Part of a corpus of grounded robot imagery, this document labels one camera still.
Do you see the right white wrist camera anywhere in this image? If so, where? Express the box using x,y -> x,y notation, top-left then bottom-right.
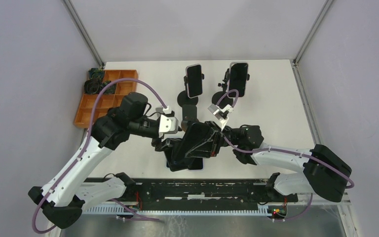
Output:
208,104 -> 234,131

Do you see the lilac cased phone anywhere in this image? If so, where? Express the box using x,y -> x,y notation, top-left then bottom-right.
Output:
188,158 -> 204,171

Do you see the black rear right stand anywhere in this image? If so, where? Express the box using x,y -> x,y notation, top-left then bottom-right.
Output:
211,69 -> 250,108

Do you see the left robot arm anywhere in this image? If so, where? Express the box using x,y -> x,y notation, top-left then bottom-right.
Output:
28,92 -> 179,229

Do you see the black phone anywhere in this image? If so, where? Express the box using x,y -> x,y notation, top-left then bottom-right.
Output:
171,122 -> 219,165

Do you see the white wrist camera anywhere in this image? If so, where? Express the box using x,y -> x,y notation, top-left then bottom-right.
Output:
158,107 -> 179,136
208,104 -> 234,131

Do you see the green bundle at corner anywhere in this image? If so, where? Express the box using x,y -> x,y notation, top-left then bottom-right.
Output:
88,68 -> 105,81

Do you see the black rear left stand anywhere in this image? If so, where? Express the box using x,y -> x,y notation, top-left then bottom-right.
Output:
177,76 -> 203,107

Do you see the white cased rear right phone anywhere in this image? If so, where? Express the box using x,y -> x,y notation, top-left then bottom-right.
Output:
228,62 -> 249,97

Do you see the orange compartment tray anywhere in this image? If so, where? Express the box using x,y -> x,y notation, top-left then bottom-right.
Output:
74,70 -> 139,128

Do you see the dark coiled cable bundle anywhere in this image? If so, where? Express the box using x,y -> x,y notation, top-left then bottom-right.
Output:
84,78 -> 101,95

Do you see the green patterned cable bundle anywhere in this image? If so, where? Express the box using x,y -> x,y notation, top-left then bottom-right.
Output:
100,80 -> 117,95

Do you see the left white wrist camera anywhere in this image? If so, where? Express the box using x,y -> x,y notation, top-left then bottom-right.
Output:
158,107 -> 179,136

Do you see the black folding phone stand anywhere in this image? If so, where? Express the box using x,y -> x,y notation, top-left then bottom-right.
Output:
164,138 -> 195,172

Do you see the white cased rear left phone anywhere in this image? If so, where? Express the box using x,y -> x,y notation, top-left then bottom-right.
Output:
186,64 -> 203,98

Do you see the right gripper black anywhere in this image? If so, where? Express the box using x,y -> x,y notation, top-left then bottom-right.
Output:
182,121 -> 239,159

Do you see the silver white phone stand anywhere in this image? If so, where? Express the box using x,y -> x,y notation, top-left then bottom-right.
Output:
155,106 -> 166,115

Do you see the brown round base stand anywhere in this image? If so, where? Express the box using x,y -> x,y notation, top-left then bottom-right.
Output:
181,104 -> 199,131

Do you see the white cased phone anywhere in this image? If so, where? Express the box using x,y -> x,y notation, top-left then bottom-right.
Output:
228,62 -> 249,97
186,64 -> 203,98

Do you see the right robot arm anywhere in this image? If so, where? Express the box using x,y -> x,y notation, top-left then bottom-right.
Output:
183,122 -> 355,202

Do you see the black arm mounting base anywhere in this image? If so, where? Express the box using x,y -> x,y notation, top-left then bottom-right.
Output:
118,178 -> 299,211

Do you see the white slotted cable duct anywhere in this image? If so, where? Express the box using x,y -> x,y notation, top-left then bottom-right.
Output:
84,203 -> 285,217

